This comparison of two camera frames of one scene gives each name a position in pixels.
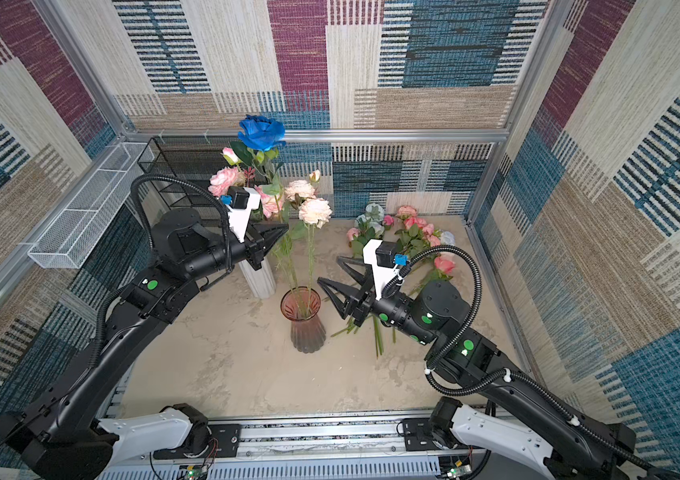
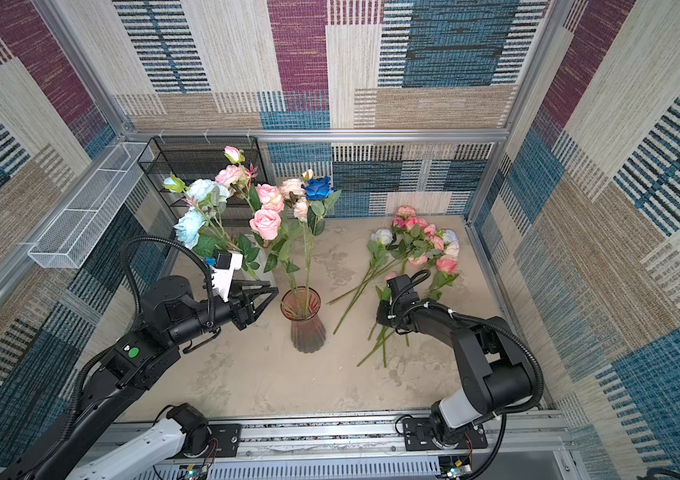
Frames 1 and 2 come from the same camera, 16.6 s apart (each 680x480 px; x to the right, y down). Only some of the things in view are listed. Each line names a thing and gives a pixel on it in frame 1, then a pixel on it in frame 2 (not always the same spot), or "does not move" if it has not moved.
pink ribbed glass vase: x=301 y=305 does not move
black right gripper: x=365 y=301 to x=382 y=314
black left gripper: x=265 y=234 to x=240 y=302
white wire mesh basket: x=69 y=240 does not move
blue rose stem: x=260 y=140 to x=320 y=195
